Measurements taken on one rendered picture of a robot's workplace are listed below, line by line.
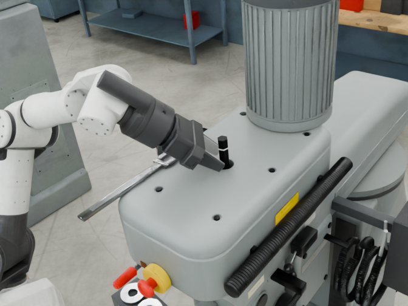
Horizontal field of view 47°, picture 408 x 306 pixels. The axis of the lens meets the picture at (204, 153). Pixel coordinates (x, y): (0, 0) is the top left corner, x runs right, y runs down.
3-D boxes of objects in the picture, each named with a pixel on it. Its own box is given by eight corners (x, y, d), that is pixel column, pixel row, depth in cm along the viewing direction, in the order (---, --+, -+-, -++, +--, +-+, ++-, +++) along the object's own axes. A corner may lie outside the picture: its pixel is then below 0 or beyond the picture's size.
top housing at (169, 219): (214, 318, 86) (206, 257, 77) (118, 256, 101) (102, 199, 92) (335, 181, 114) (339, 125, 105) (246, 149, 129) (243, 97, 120)
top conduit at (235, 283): (238, 302, 83) (238, 289, 81) (220, 291, 86) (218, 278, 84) (353, 170, 110) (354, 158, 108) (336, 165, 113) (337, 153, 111)
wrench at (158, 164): (87, 224, 86) (85, 221, 86) (74, 216, 89) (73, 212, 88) (179, 159, 100) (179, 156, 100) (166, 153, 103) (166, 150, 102)
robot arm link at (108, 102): (125, 153, 90) (70, 126, 86) (142, 107, 95) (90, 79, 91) (150, 135, 81) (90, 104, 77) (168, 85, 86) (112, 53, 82)
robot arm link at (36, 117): (90, 89, 97) (33, 102, 108) (48, 84, 89) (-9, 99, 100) (93, 141, 97) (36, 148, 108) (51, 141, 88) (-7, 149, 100)
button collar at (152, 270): (166, 299, 91) (162, 278, 87) (144, 285, 94) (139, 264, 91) (173, 292, 92) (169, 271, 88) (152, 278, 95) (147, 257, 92)
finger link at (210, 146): (224, 147, 98) (199, 133, 96) (215, 157, 99) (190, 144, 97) (223, 142, 99) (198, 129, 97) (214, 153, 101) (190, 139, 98)
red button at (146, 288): (151, 304, 89) (147, 290, 87) (136, 294, 91) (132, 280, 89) (163, 292, 91) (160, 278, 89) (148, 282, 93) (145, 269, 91)
